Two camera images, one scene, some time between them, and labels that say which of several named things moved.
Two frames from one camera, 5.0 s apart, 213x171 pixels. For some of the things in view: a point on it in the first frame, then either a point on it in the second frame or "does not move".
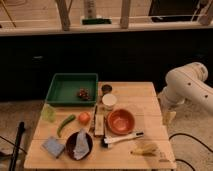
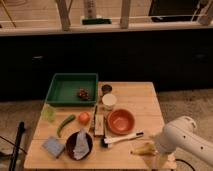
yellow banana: x=146 y=149 does not move
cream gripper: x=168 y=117 -> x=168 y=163
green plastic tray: x=73 y=90 does not move
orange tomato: x=84 y=117 does not move
